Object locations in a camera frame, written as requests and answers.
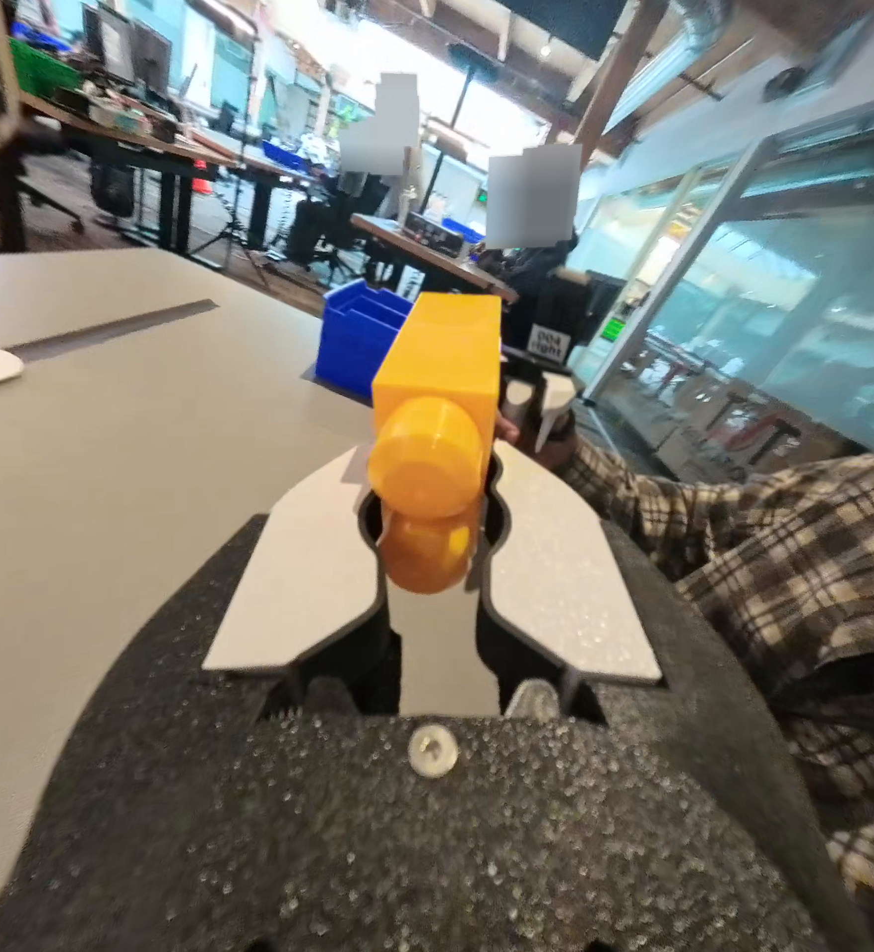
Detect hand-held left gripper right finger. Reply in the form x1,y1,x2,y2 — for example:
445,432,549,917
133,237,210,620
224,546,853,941
478,440,665,685

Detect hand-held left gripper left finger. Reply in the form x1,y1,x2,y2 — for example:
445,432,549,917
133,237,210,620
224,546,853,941
202,445,393,674

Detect yellow two-stud mega block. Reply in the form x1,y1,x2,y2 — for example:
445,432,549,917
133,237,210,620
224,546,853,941
368,292,503,595

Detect blue plastic bin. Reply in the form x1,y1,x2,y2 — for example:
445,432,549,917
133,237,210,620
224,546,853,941
315,279,417,409

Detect person's right forearm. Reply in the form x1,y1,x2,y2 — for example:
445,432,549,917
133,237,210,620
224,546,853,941
560,440,874,589

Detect person's right hand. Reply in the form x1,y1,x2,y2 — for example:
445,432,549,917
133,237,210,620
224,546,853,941
493,413,581,471

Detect person's plaid-shirted torso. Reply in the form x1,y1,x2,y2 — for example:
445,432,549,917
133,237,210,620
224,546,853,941
675,476,874,893

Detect black round lamp on pole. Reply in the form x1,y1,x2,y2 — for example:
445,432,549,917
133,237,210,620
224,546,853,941
446,42,503,217

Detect blue storage bin on desk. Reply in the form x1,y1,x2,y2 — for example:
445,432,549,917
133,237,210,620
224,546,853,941
260,140,312,174

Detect black tripod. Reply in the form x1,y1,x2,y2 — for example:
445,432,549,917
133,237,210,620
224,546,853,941
190,15,270,287

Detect black mesh chair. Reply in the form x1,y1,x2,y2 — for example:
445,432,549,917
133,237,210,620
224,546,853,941
89,160,142,218

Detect black computer monitors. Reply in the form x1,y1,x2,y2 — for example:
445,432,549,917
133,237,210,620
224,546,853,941
81,3,175,96

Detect stack of green bins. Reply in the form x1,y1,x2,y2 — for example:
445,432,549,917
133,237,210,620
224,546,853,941
9,37,82,99

